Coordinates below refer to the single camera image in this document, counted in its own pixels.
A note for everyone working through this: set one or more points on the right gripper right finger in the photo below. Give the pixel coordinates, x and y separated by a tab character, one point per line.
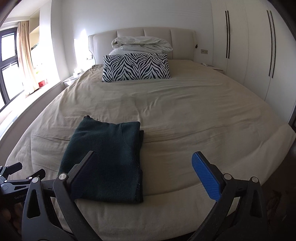
239	212

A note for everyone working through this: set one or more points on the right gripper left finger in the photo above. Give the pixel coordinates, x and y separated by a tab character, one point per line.
39	218

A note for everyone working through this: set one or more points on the dark teal knit sweater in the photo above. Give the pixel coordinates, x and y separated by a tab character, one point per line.
114	174

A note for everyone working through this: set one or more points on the dark framed window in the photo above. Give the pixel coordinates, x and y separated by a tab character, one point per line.
11	83

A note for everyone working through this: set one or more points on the small red object on sill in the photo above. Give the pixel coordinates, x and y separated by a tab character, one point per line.
42	83

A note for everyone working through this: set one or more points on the beige bed sheet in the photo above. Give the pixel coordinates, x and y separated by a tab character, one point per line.
196	109

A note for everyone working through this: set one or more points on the beige curtain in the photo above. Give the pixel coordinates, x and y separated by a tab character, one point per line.
24	57

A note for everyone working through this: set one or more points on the white bedside table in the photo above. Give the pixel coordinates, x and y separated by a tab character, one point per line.
213	67

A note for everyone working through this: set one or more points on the zebra print pillow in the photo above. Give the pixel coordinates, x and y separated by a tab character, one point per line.
135	66

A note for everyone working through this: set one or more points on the beige padded headboard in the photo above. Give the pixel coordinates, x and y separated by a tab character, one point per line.
180	44

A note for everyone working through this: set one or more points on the white crumpled duvet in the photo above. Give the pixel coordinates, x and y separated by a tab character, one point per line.
141	44

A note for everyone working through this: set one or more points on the white wardrobe with black handles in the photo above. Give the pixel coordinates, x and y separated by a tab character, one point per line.
255	47

